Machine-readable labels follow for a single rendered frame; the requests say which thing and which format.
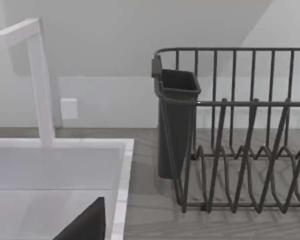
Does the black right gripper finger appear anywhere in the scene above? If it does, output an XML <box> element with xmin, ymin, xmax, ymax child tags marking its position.
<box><xmin>52</xmin><ymin>196</ymin><xmax>106</xmax><ymax>240</ymax></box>

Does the white sink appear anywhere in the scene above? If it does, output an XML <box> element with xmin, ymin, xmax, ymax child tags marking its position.
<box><xmin>0</xmin><ymin>138</ymin><xmax>135</xmax><ymax>240</ymax></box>

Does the dark grey cutlery holder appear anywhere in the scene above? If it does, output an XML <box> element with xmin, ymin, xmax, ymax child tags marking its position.
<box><xmin>157</xmin><ymin>68</ymin><xmax>202</xmax><ymax>179</ymax></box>

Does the tall white tap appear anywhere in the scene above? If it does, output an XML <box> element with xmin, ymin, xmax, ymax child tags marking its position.
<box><xmin>0</xmin><ymin>17</ymin><xmax>56</xmax><ymax>146</ymax></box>

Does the white wall socket plate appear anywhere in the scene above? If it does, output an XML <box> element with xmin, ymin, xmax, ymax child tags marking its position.
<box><xmin>60</xmin><ymin>98</ymin><xmax>79</xmax><ymax>120</ymax></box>

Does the dark wire dish rack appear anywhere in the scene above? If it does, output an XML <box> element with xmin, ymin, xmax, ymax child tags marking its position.
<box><xmin>151</xmin><ymin>47</ymin><xmax>300</xmax><ymax>214</ymax></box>

